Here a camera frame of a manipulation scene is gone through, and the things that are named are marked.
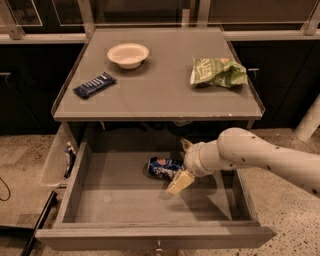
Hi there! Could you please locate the blue snack bar wrapper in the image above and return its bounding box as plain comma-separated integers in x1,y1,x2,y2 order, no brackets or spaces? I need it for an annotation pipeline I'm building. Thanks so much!
73,72,116,99

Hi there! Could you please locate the metal drawer handle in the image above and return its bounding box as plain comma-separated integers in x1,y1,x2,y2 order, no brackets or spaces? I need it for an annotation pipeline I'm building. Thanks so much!
154,240,164,256

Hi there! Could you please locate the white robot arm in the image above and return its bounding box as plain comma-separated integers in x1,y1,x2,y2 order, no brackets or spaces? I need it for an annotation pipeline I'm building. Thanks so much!
167,128,320,198

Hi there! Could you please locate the black cable on floor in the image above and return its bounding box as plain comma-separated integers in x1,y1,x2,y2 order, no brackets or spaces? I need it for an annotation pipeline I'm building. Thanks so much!
0,177,12,202

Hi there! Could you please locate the open grey top drawer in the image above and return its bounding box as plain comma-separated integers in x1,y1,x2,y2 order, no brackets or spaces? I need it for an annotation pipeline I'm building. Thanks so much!
36,129,276,250

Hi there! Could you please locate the white paper bowl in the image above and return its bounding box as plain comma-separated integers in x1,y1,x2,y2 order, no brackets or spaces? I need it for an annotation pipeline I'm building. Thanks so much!
107,43,149,69

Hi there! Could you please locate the black bar on floor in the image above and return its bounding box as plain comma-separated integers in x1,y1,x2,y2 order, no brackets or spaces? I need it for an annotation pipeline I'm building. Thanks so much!
20,191,57,256

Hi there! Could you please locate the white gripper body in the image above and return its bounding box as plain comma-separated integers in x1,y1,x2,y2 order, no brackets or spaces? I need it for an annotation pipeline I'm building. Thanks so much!
184,142,214,177

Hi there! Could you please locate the blue pepsi can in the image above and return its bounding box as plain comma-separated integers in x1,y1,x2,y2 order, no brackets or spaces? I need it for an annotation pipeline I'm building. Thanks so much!
147,157,185,181

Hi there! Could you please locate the grey cabinet counter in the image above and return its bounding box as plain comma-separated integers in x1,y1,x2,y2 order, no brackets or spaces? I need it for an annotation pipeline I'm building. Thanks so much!
52,27,265,131

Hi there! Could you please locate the blue item in bin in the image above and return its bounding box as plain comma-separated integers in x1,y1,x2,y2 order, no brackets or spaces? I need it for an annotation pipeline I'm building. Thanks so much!
64,141,76,178

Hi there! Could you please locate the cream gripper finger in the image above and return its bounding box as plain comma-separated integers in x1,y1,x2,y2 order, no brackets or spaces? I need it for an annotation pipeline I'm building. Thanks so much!
180,138,193,152
166,170,195,195

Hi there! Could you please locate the green chip bag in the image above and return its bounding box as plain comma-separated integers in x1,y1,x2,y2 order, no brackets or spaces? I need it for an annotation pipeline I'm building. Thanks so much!
190,58,248,88

